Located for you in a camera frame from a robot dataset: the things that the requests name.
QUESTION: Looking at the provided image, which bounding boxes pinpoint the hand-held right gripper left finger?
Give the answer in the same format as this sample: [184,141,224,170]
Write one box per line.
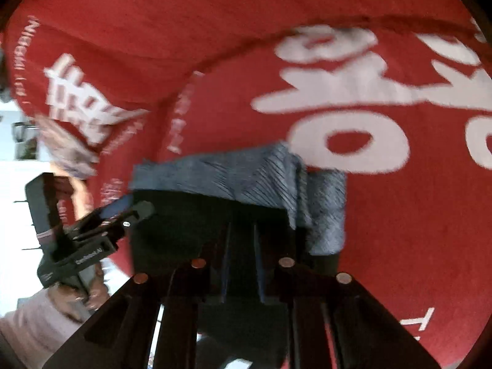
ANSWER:
[42,221,232,369]

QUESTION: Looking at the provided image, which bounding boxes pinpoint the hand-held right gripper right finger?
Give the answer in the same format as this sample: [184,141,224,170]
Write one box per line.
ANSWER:
[253,221,442,369]

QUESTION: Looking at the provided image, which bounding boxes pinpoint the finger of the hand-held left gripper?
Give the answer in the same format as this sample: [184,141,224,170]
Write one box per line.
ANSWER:
[79,195,134,231]
[102,200,156,237]

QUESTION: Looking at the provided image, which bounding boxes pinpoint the black pants with grey lining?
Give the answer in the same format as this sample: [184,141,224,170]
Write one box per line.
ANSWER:
[129,141,347,369]

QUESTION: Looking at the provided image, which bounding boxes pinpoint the person's left forearm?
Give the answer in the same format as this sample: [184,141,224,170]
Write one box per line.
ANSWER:
[0,286,90,369]

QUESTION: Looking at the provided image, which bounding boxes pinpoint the person's left hand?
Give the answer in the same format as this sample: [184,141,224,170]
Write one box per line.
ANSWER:
[56,263,111,323]

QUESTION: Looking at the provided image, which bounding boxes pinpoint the tan object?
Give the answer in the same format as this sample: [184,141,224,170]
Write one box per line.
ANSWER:
[54,169,95,221]

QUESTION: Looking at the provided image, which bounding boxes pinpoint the red and white pillow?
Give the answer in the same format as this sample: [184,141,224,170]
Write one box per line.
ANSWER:
[2,15,185,156]

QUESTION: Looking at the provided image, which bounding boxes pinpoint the red printed blanket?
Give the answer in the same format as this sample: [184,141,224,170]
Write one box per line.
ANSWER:
[0,0,492,369]

